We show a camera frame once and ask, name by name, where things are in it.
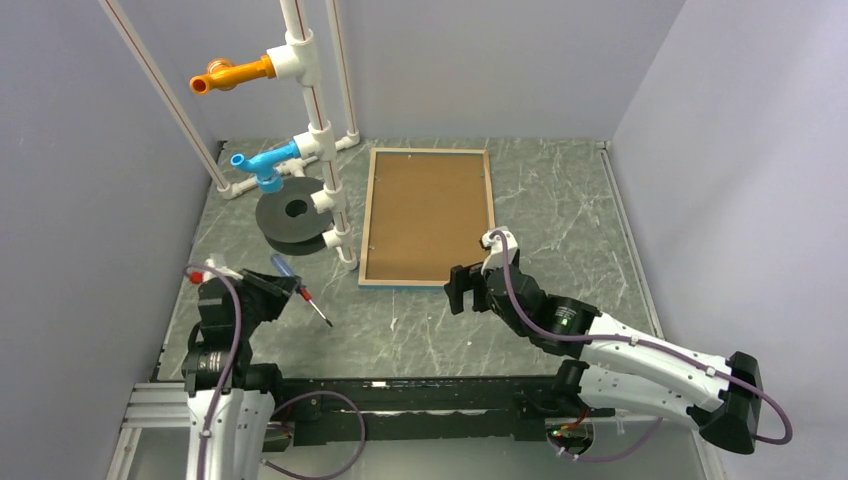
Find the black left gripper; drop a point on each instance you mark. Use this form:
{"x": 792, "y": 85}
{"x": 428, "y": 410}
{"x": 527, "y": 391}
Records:
{"x": 277, "y": 289}

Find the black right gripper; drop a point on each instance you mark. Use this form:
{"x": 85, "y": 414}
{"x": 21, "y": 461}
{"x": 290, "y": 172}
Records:
{"x": 464, "y": 278}

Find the blue handled screwdriver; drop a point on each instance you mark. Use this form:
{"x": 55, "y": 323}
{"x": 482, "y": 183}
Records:
{"x": 285, "y": 270}

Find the blue picture frame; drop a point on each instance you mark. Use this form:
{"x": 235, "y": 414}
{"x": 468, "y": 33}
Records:
{"x": 425, "y": 211}

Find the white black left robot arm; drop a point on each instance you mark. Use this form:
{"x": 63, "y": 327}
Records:
{"x": 230, "y": 398}

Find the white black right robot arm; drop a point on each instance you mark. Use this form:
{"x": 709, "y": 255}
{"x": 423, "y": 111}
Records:
{"x": 609, "y": 365}

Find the dark grey perforated spool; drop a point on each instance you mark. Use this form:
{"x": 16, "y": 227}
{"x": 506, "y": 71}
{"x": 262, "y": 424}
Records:
{"x": 289, "y": 221}

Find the blue pipe fitting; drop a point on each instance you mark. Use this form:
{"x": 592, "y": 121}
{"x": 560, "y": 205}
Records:
{"x": 263, "y": 166}

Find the orange pipe fitting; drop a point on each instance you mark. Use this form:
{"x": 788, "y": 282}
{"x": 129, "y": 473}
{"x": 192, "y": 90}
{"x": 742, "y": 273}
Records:
{"x": 222, "y": 74}

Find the white PVC pipe stand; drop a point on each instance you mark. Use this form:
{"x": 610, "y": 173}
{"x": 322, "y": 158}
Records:
{"x": 173, "y": 41}

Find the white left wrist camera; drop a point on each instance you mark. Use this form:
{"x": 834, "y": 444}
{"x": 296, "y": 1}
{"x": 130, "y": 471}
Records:
{"x": 214, "y": 263}

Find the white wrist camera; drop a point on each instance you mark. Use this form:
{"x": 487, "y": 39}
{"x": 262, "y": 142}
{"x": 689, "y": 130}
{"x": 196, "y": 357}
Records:
{"x": 214, "y": 263}
{"x": 502, "y": 248}

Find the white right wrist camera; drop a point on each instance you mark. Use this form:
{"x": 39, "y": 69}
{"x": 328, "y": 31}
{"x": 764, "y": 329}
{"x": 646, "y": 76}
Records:
{"x": 502, "y": 248}

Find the aluminium extrusion rail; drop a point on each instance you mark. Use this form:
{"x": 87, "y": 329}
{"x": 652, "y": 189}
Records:
{"x": 151, "y": 405}

